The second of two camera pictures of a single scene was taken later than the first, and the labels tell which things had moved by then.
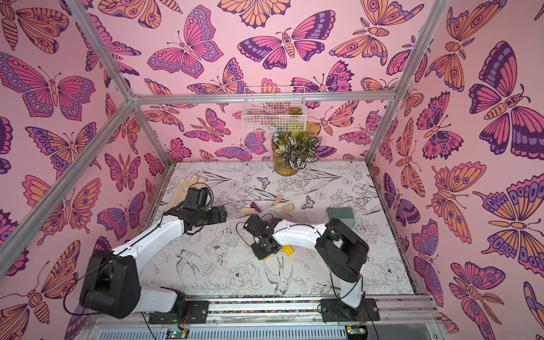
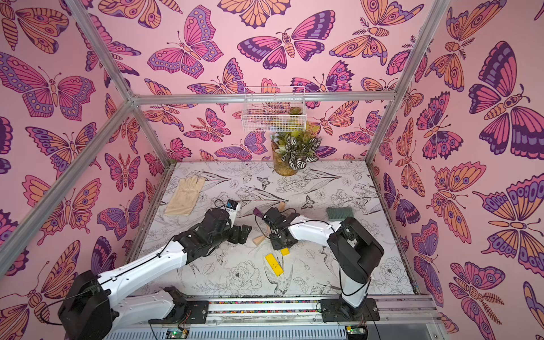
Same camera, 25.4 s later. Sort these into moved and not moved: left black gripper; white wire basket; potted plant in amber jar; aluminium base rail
Moved: left black gripper
Not moved: potted plant in amber jar; aluminium base rail; white wire basket
